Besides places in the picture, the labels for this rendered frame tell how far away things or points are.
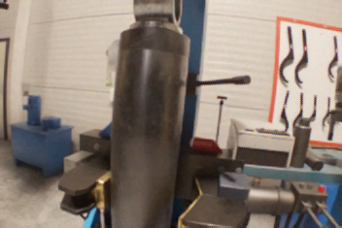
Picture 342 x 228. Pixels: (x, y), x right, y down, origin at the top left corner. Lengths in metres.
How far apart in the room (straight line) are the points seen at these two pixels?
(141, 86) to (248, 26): 2.32
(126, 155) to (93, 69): 2.64
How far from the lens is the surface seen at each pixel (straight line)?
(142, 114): 0.53
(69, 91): 3.41
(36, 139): 2.97
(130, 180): 0.59
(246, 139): 0.79
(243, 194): 0.71
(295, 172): 0.88
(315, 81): 2.85
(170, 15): 0.60
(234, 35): 2.68
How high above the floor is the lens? 1.32
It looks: 7 degrees down
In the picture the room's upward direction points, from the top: 6 degrees clockwise
